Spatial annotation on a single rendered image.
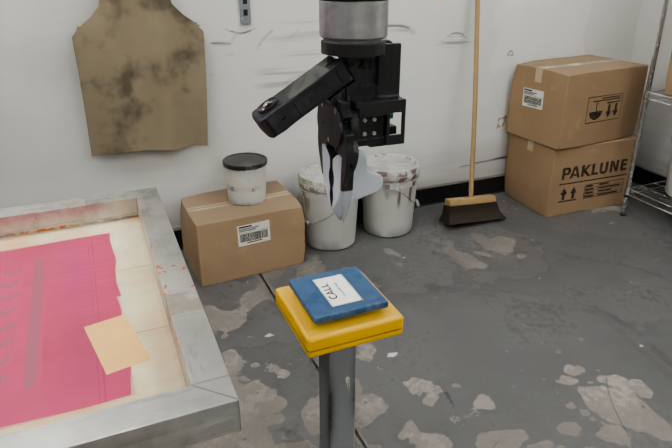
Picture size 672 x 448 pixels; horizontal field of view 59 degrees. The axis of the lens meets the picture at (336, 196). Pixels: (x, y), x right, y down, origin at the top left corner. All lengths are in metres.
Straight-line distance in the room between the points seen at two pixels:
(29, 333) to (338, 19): 0.51
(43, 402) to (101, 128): 2.14
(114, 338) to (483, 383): 1.62
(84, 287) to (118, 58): 1.90
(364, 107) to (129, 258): 0.45
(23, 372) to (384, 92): 0.50
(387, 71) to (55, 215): 0.62
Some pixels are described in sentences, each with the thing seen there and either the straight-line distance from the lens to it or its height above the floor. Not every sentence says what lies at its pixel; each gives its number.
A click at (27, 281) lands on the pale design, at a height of 0.95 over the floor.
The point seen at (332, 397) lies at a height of 0.82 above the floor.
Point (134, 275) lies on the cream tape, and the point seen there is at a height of 0.95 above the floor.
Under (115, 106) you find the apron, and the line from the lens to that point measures 2.73.
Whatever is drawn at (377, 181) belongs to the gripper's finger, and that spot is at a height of 1.12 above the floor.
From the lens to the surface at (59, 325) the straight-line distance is 0.81.
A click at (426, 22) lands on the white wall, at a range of 3.21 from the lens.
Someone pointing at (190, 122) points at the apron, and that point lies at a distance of 2.81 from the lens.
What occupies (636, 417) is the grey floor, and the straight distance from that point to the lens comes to 2.23.
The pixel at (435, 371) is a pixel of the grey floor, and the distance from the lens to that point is 2.21.
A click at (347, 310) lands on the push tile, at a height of 0.97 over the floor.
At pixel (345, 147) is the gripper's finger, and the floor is 1.18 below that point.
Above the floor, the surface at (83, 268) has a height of 0.95.
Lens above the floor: 1.37
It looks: 22 degrees down
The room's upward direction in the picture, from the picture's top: straight up
